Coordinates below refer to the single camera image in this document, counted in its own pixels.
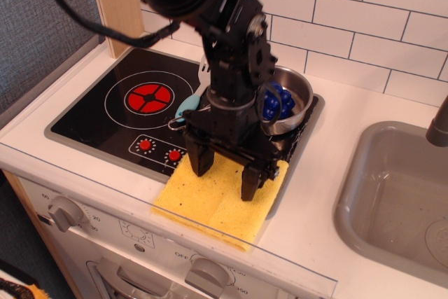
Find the grey left oven knob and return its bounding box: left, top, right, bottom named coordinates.
left=48, top=196, right=84, bottom=232

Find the silver metal pan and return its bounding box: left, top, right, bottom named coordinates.
left=167, top=65, right=314, bottom=137

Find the blue toy grape cluster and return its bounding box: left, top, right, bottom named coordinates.
left=263, top=82, right=295, bottom=120

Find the grey oven knob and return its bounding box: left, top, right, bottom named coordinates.
left=48, top=196, right=84, bottom=232
left=185, top=258, right=230, bottom=298

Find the wooden side panel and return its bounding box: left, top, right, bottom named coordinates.
left=87, top=0, right=145, bottom=60

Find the black toy stove top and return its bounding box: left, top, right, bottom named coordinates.
left=43, top=46, right=325, bottom=221

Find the grey faucet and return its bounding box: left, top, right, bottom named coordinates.
left=426, top=97, right=448, bottom=147

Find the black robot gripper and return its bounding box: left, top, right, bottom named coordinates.
left=182, top=97, right=280, bottom=202

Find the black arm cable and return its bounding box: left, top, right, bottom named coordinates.
left=34, top=0, right=181, bottom=49

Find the grey right oven knob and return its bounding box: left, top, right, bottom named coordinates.
left=185, top=258, right=230, bottom=298

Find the orange object at corner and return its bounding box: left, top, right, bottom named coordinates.
left=1, top=278, right=50, bottom=299

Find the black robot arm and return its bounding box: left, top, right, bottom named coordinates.
left=143, top=0, right=280, bottom=201

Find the spatula with light blue handle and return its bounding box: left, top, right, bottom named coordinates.
left=175, top=55, right=211, bottom=123

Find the grey toy sink basin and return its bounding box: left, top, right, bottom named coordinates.
left=335, top=121, right=447, bottom=287

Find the yellow cloth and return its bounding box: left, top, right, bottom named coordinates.
left=152, top=154, right=289, bottom=251

